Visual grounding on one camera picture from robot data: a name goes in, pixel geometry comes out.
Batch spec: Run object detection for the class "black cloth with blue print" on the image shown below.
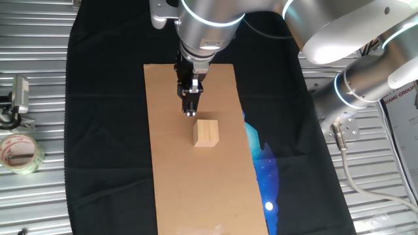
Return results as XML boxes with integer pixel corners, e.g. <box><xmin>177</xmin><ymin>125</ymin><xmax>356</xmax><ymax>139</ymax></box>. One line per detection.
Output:
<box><xmin>63</xmin><ymin>0</ymin><xmax>359</xmax><ymax>235</ymax></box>

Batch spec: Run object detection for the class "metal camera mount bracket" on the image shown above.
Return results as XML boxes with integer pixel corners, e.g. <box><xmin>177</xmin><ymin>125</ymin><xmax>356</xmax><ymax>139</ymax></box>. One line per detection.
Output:
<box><xmin>12</xmin><ymin>116</ymin><xmax>36</xmax><ymax>131</ymax></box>

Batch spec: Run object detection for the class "white box with red print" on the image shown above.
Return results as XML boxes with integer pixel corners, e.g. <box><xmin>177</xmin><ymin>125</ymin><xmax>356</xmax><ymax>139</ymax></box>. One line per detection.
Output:
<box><xmin>381</xmin><ymin>80</ymin><xmax>418</xmax><ymax>205</ymax></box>

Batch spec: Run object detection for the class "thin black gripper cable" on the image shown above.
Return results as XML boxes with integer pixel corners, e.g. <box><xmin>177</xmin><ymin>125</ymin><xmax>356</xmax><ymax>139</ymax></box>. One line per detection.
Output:
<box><xmin>242</xmin><ymin>18</ymin><xmax>295</xmax><ymax>40</ymax></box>

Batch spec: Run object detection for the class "thick grey robot cable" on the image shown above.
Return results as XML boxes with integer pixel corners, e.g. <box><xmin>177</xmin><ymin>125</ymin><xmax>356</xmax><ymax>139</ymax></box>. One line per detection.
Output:
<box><xmin>329</xmin><ymin>123</ymin><xmax>418</xmax><ymax>213</ymax></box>

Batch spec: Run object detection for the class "small wooden block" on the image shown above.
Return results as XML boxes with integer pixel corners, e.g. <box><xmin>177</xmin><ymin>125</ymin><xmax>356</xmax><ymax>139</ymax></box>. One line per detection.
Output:
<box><xmin>192</xmin><ymin>119</ymin><xmax>219</xmax><ymax>148</ymax></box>

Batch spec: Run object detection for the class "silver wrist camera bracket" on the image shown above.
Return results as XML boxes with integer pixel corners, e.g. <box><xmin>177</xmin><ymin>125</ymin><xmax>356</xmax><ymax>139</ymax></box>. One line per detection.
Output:
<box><xmin>150</xmin><ymin>0</ymin><xmax>180</xmax><ymax>30</ymax></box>

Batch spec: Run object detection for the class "clear packing tape roll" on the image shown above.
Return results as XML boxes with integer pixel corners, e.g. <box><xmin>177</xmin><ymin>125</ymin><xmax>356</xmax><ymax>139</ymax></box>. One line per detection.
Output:
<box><xmin>0</xmin><ymin>133</ymin><xmax>46</xmax><ymax>176</ymax></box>

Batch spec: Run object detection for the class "brown cardboard sheet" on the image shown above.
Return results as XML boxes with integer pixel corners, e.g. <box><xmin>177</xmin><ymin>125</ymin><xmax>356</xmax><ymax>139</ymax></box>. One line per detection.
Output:
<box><xmin>143</xmin><ymin>63</ymin><xmax>270</xmax><ymax>235</ymax></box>

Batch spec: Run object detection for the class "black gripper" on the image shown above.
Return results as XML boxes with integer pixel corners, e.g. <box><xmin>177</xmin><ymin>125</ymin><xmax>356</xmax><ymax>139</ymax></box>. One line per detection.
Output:
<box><xmin>173</xmin><ymin>50</ymin><xmax>210</xmax><ymax>118</ymax></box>

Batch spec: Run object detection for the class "clear plastic bag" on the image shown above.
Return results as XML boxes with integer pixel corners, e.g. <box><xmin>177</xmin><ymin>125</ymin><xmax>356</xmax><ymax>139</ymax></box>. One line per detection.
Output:
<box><xmin>354</xmin><ymin>211</ymin><xmax>404</xmax><ymax>235</ymax></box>

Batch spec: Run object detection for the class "silver box camera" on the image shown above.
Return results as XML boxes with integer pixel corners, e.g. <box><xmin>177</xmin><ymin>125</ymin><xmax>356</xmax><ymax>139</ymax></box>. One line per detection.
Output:
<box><xmin>11</xmin><ymin>74</ymin><xmax>30</xmax><ymax>114</ymax></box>

